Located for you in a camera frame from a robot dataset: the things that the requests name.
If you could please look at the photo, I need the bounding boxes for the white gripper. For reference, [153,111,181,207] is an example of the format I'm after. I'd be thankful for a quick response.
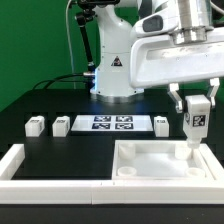
[130,29,224,113]

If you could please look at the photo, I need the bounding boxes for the white square table top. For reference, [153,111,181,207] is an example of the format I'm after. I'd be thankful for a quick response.
[112,140,214,180]

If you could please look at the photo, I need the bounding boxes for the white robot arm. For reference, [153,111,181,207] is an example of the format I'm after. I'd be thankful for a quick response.
[91,0,224,112]

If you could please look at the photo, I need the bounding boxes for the white U-shaped obstacle fence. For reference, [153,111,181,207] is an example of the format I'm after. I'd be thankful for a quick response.
[0,144,224,204]

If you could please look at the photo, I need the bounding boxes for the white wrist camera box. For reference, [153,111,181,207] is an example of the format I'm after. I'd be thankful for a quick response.
[131,14,178,39]

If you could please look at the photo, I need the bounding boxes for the black cables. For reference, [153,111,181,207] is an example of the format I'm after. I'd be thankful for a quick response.
[32,71,98,90]

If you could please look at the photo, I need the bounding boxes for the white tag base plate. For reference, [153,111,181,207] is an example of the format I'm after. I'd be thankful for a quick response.
[71,115,153,132]

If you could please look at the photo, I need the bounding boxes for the white cable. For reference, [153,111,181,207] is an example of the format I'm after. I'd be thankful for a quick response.
[65,0,77,90]

